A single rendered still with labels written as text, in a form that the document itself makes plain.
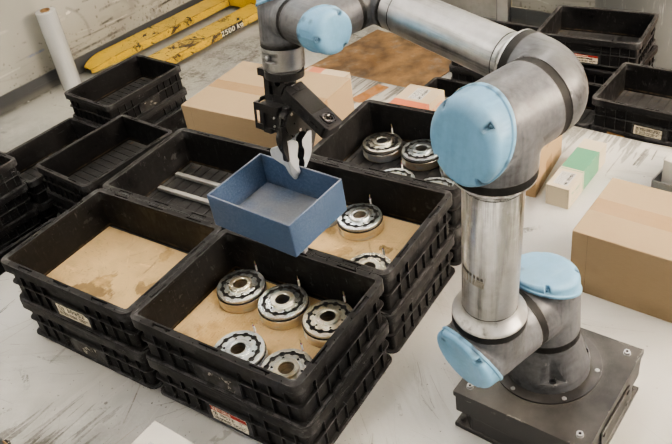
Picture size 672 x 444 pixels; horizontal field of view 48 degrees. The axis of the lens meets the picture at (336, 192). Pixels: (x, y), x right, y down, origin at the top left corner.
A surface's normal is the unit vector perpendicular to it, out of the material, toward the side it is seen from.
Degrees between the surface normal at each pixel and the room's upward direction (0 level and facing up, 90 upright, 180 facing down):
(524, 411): 2
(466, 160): 84
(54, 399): 0
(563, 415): 2
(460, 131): 84
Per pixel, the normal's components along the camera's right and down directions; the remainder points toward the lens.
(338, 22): 0.60, 0.36
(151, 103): 0.78, 0.26
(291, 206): -0.15, -0.80
